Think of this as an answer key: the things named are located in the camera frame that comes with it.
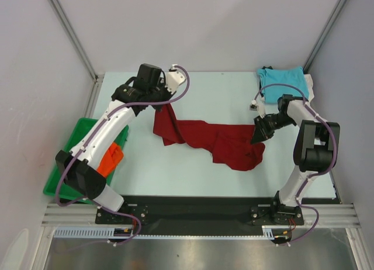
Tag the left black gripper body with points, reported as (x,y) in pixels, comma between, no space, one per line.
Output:
(160,92)

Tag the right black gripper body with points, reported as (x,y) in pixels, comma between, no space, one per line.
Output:
(266,124)

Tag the dark red t-shirt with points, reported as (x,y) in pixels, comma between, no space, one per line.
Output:
(229,144)

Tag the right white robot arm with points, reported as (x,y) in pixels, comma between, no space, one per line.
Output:
(314,154)

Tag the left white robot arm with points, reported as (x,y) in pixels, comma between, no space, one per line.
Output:
(79,166)

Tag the folded cyan t-shirt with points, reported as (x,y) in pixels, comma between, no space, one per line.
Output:
(282,79)

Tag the folded white t-shirt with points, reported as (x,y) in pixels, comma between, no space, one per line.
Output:
(309,82)

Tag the orange t-shirt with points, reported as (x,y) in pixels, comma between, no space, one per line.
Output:
(110,160)

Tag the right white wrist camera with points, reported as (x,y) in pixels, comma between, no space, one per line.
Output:
(258,107)

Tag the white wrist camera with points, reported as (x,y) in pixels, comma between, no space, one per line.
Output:
(258,107)
(174,78)

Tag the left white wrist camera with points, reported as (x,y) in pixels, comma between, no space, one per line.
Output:
(174,78)

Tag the left aluminium corner post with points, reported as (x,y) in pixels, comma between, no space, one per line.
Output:
(65,23)

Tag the aluminium corner post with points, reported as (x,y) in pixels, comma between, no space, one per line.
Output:
(329,25)
(65,23)

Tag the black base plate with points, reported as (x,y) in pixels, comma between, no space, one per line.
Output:
(205,216)

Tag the aluminium front rail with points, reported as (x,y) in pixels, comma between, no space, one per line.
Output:
(77,215)

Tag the right aluminium corner post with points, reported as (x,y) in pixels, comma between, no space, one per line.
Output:
(329,25)

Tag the white slotted cable duct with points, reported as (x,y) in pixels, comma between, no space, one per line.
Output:
(112,233)

